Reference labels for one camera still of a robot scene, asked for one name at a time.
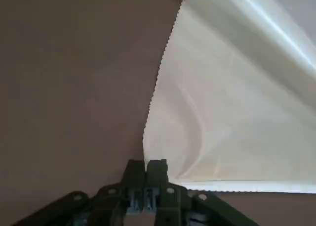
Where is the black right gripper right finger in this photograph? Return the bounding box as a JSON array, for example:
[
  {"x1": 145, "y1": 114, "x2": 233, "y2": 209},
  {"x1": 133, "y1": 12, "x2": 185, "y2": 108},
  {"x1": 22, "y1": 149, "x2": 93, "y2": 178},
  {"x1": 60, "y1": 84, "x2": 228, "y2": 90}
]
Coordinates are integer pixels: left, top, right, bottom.
[{"x1": 144, "y1": 158, "x2": 260, "y2": 226}]

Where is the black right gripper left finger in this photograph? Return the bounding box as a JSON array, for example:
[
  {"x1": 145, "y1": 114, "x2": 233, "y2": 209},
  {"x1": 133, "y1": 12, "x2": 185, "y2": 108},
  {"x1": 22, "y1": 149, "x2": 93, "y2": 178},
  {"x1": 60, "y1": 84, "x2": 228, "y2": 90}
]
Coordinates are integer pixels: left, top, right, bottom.
[{"x1": 11, "y1": 158, "x2": 146, "y2": 226}]

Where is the cream tablecloth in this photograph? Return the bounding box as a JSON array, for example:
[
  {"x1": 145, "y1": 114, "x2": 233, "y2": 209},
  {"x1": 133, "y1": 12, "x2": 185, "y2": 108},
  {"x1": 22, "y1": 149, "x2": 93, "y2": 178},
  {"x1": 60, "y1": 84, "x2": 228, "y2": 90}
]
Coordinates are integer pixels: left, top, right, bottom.
[{"x1": 142, "y1": 0, "x2": 316, "y2": 194}]

